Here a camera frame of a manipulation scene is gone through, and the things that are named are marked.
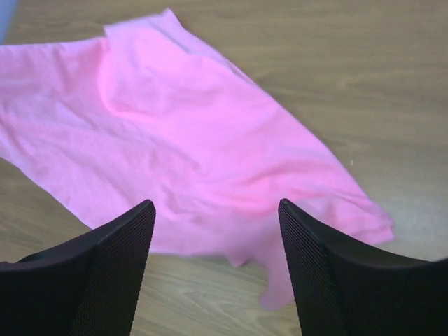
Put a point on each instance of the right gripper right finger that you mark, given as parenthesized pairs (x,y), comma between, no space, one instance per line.
(345,287)

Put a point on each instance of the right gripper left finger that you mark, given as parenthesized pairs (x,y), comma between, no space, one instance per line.
(88,285)

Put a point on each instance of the pink t shirt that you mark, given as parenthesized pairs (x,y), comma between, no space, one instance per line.
(149,111)

